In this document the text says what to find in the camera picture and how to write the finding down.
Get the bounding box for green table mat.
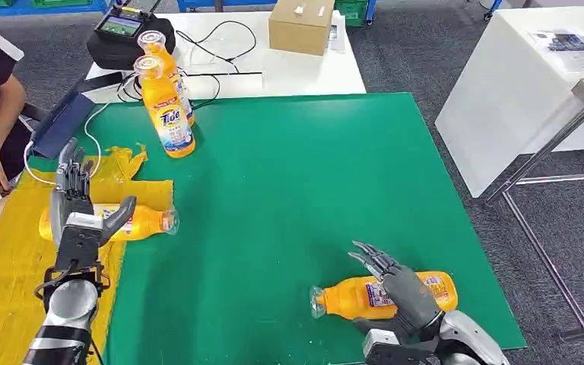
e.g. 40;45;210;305
24;92;528;365

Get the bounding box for black equipment bag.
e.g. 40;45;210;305
86;13;177;71

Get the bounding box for yellow sheet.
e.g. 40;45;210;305
0;144;175;365

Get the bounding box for bagged printed document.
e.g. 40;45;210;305
527;29;584;71

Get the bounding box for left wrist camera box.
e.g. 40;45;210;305
54;211;105;274

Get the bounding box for orange drink bottle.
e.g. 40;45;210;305
309;271;459;322
133;55;197;160
37;203;180;243
136;30;195;128

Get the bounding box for tablet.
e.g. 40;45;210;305
29;71;125;160

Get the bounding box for white charging cable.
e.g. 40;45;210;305
23;100;113;188

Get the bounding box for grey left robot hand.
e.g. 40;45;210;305
49;138;138;249

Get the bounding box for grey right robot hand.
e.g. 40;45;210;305
348;240;445;338

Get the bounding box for green plastic crate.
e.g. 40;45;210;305
334;0;370;28

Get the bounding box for handheld device with screen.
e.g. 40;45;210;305
94;5;145;43

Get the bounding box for white desk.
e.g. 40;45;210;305
434;5;584;199

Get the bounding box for white table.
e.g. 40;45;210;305
81;11;367;104

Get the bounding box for cardboard box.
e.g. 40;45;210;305
268;0;335;57

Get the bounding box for steel frame table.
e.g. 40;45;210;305
483;76;584;344

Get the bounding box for long black cable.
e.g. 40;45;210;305
175;20;259;75

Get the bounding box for blue storage rack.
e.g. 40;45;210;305
0;0;112;18

